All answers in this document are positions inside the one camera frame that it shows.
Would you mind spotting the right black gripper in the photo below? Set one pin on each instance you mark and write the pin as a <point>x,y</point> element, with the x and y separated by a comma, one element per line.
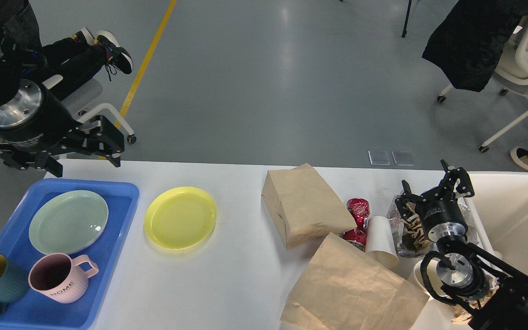
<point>440,216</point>

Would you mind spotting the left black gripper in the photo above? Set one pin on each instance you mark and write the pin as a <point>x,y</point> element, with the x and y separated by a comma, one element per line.
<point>34,121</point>

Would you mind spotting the pink HOME mug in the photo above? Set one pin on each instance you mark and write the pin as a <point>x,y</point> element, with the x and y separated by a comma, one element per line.
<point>59,277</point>

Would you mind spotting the yellow plastic plate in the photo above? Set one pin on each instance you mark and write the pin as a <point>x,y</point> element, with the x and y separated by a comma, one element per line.
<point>180,218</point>

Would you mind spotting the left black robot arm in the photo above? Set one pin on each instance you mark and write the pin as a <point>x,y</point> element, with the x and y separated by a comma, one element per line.
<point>12,63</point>

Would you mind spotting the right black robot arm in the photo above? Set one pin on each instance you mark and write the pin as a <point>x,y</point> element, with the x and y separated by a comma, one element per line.
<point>460,273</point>

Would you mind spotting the right floor plate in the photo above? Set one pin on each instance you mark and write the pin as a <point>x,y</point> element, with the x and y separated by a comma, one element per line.
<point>403,157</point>

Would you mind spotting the floor plate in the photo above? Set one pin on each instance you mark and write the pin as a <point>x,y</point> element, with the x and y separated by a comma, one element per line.
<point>379,157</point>
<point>403,157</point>

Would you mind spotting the grey office chair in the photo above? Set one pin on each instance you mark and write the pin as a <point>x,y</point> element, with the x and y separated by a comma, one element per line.
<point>94,103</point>

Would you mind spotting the clear bag with brown paper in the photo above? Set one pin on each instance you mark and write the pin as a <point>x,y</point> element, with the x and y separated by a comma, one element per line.
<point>408,235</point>

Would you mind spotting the left floor plate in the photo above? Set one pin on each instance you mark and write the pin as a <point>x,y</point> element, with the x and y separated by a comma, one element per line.
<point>379,157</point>

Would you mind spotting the pale green plate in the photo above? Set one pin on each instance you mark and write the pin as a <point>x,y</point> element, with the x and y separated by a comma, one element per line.
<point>69,222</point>

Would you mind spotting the red crumpled snack wrapper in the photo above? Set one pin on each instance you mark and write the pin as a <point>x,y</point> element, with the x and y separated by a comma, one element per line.
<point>359,209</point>

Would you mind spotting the white paper cup lying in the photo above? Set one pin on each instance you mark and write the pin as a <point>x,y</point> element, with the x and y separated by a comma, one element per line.
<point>380,243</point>

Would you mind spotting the white plastic bin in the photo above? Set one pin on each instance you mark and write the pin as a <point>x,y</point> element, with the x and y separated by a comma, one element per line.
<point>501,200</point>

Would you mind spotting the white paper cup upright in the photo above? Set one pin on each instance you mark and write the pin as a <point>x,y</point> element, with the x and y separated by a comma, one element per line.
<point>417,277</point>

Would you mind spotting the person in black clothes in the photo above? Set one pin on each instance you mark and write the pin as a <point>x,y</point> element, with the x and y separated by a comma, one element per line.
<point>77,58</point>

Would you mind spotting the crumpled brown paper ball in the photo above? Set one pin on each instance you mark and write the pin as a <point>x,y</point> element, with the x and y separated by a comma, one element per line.
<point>461,316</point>

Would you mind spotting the upper brown paper bag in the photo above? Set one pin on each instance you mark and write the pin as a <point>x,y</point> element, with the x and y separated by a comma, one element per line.
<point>303,206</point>

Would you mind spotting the lower brown paper bag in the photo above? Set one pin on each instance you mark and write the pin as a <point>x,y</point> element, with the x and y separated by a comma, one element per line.
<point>343,288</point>

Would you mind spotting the black jacket on chair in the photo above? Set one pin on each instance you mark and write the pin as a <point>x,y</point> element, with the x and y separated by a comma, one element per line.
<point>468,44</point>

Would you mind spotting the black stand leg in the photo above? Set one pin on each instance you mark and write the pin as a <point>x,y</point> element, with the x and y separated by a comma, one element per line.
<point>404,32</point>

